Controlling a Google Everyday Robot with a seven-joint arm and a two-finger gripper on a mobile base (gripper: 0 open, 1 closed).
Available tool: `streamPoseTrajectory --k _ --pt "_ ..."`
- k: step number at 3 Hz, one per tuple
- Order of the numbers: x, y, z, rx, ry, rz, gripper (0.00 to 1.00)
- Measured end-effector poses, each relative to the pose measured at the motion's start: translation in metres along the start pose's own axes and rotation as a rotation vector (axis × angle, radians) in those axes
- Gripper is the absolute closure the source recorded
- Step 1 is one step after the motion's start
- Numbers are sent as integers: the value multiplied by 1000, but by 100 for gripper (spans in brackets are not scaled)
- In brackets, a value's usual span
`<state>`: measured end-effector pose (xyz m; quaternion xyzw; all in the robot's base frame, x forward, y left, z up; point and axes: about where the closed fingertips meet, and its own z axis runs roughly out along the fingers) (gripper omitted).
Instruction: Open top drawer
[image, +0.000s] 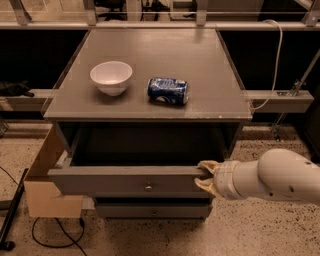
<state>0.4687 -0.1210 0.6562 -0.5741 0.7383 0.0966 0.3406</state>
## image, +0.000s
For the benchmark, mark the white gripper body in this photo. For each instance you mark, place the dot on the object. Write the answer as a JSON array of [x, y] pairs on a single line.
[[222, 180]]

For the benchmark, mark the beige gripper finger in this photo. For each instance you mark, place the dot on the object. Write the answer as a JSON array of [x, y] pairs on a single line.
[[209, 165], [206, 185]]

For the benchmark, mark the grey top drawer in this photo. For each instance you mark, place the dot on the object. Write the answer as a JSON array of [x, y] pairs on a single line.
[[138, 162]]

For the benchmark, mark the grey drawer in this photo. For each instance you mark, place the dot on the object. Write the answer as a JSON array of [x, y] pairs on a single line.
[[197, 208], [138, 162]]

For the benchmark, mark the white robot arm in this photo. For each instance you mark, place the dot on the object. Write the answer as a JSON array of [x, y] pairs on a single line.
[[278, 175]]

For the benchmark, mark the grey drawer cabinet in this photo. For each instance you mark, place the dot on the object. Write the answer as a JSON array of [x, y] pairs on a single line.
[[196, 56]]

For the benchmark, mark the grey bottom drawer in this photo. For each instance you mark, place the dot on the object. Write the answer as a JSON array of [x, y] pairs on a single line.
[[197, 208]]

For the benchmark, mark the blue soda can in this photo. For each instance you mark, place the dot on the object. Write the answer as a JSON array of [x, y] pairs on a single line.
[[168, 90]]

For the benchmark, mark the white bowl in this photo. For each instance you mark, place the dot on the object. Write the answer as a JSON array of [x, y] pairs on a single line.
[[112, 77]]

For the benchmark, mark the cardboard box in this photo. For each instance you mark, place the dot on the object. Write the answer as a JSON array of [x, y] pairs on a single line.
[[43, 197]]

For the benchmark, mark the black stand leg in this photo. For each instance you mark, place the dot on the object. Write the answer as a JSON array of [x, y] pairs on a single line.
[[11, 207]]

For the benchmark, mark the metal frame rail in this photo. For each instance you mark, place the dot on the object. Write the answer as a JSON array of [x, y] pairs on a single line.
[[13, 15]]

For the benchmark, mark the black object on rail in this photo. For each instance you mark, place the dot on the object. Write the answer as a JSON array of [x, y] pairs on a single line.
[[15, 89]]

